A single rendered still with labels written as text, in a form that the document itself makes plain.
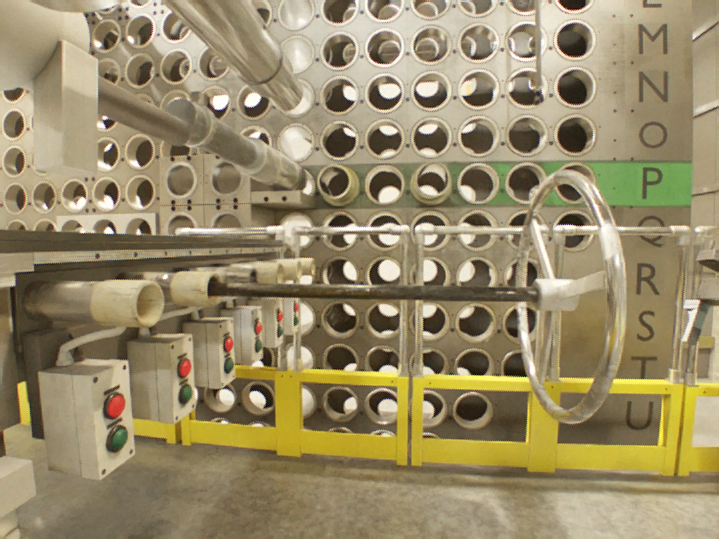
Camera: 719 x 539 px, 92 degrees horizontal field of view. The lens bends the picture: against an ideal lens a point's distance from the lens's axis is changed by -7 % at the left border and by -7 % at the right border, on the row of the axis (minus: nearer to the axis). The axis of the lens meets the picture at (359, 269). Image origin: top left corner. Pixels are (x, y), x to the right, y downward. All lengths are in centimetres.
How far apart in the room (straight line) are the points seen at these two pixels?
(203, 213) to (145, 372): 160
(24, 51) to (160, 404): 65
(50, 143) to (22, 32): 18
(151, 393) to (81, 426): 18
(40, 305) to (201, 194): 173
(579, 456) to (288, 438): 123
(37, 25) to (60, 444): 67
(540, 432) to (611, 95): 196
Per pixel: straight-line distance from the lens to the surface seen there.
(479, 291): 62
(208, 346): 90
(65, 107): 87
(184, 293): 70
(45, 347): 67
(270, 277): 100
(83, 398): 62
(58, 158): 85
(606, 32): 291
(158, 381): 77
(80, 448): 66
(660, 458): 203
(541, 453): 182
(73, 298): 61
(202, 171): 232
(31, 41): 89
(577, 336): 261
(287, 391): 172
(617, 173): 268
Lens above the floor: 94
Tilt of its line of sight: 4 degrees down
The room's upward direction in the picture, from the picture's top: straight up
